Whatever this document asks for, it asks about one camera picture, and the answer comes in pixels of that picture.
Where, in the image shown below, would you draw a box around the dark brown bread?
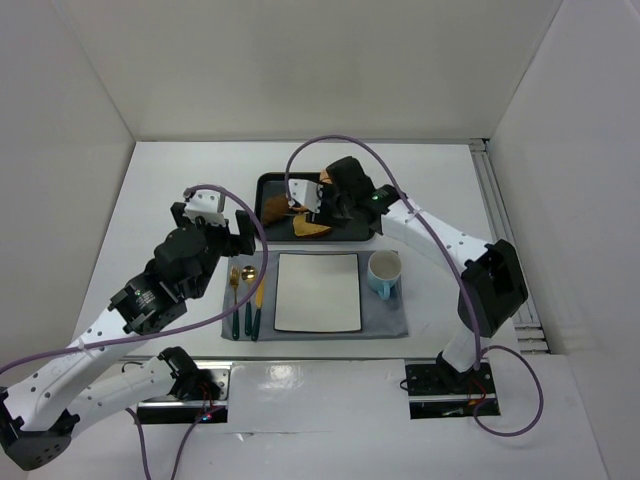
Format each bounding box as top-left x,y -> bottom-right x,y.
261,194 -> 296,227

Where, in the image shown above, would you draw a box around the black plastic tray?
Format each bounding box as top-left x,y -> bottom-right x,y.
254,172 -> 374,243

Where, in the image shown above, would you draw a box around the metal tongs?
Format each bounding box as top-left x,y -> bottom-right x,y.
281,201 -> 309,217

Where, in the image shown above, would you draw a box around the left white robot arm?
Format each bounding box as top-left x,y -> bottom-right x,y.
1,200 -> 255,471

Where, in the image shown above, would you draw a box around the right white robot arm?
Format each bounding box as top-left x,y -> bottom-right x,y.
311,156 -> 529,384

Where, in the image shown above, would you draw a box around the large orange flower bread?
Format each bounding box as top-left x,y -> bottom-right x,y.
319,170 -> 332,185

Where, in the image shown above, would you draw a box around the sliced seeded bread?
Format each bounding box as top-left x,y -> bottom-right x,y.
292,214 -> 332,238

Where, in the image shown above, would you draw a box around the light blue mug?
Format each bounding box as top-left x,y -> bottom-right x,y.
367,250 -> 402,301

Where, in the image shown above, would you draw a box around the white square plate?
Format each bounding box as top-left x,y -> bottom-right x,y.
274,253 -> 362,334

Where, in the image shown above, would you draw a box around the grey placemat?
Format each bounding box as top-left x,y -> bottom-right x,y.
220,249 -> 410,342

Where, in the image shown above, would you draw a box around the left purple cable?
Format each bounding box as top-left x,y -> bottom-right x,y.
0,184 -> 269,480

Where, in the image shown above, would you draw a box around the purple cable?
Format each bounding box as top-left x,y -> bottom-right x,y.
0,184 -> 269,480
284,135 -> 545,438

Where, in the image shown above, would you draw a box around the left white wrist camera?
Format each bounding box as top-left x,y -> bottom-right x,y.
184,190 -> 226,227

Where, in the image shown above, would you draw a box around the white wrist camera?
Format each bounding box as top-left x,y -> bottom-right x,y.
287,179 -> 323,213
184,190 -> 226,227

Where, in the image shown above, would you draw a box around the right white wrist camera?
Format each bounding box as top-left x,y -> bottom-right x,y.
287,179 -> 323,213

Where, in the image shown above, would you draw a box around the gold fork green handle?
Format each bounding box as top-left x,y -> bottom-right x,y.
229,266 -> 240,341

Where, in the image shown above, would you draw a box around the gold spoon green handle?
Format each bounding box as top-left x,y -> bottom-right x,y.
241,265 -> 258,337

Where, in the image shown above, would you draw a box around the gold knife green handle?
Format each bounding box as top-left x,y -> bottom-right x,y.
250,276 -> 266,342

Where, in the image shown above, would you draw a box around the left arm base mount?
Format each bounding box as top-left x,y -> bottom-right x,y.
135,361 -> 231,425

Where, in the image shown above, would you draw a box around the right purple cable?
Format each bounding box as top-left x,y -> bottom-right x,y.
284,135 -> 545,438

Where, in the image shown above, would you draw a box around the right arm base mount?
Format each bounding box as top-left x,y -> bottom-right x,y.
399,361 -> 500,420

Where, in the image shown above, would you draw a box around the aluminium frame rail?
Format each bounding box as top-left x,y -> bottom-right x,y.
469,139 -> 551,355

